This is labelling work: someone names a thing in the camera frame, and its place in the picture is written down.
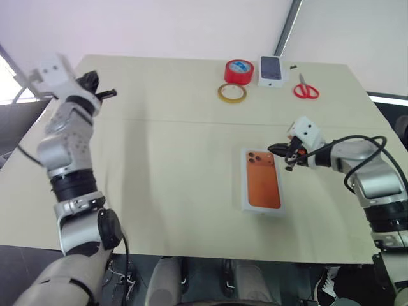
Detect black and white sneaker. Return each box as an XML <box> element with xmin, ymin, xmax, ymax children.
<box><xmin>314</xmin><ymin>266</ymin><xmax>340</xmax><ymax>301</ymax></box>

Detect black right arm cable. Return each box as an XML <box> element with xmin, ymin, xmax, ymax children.
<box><xmin>302</xmin><ymin>135</ymin><xmax>408</xmax><ymax>199</ymax></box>

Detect white box dark phone print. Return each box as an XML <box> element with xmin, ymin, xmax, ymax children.
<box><xmin>257</xmin><ymin>55</ymin><xmax>289</xmax><ymax>89</ymax></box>

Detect white tray with screen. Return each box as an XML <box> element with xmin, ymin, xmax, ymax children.
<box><xmin>240</xmin><ymin>147</ymin><xmax>287</xmax><ymax>218</ymax></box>

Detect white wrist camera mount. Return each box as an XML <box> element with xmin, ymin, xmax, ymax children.
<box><xmin>28</xmin><ymin>53</ymin><xmax>101</xmax><ymax>111</ymax></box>
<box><xmin>286</xmin><ymin>116</ymin><xmax>326</xmax><ymax>168</ymax></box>

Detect grey metal frame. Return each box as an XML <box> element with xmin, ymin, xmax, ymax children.
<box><xmin>0</xmin><ymin>43</ymin><xmax>52</xmax><ymax>106</ymax></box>

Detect black trousers leg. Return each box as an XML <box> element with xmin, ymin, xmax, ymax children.
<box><xmin>334</xmin><ymin>264</ymin><xmax>383</xmax><ymax>306</ymax></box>

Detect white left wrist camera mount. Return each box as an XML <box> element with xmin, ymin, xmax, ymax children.
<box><xmin>28</xmin><ymin>53</ymin><xmax>101</xmax><ymax>111</ymax></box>

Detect red tape roll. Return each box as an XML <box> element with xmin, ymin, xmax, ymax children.
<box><xmin>224</xmin><ymin>59</ymin><xmax>255</xmax><ymax>86</ymax></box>

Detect dark rounded object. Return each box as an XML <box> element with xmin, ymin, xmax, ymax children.
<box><xmin>395</xmin><ymin>115</ymin><xmax>408</xmax><ymax>142</ymax></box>

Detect grey metal beam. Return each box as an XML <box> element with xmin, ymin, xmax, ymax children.
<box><xmin>273</xmin><ymin>0</ymin><xmax>303</xmax><ymax>58</ymax></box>

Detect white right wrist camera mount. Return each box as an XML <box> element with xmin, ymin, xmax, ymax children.
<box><xmin>286</xmin><ymin>116</ymin><xmax>326</xmax><ymax>168</ymax></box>

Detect red handled scissors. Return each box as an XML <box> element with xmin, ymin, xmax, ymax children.
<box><xmin>293</xmin><ymin>73</ymin><xmax>320</xmax><ymax>101</ymax></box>

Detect black shoe white trim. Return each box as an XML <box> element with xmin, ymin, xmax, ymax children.
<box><xmin>221</xmin><ymin>258</ymin><xmax>237</xmax><ymax>295</ymax></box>
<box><xmin>179</xmin><ymin>258</ymin><xmax>189</xmax><ymax>285</ymax></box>

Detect white floor cable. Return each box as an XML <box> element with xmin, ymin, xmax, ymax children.
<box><xmin>108</xmin><ymin>261</ymin><xmax>135</xmax><ymax>289</ymax></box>

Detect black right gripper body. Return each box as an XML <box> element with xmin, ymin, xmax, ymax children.
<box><xmin>286</xmin><ymin>136</ymin><xmax>309</xmax><ymax>168</ymax></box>

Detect yellow clear tape roll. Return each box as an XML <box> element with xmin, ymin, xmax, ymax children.
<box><xmin>217</xmin><ymin>83</ymin><xmax>248</xmax><ymax>105</ymax></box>

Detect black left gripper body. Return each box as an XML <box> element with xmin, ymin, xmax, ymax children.
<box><xmin>75</xmin><ymin>78</ymin><xmax>103</xmax><ymax>100</ymax></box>

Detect grey rounded leg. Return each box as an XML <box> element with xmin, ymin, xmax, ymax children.
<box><xmin>145</xmin><ymin>256</ymin><xmax>183</xmax><ymax>306</ymax></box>
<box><xmin>232</xmin><ymin>259</ymin><xmax>272</xmax><ymax>303</ymax></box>

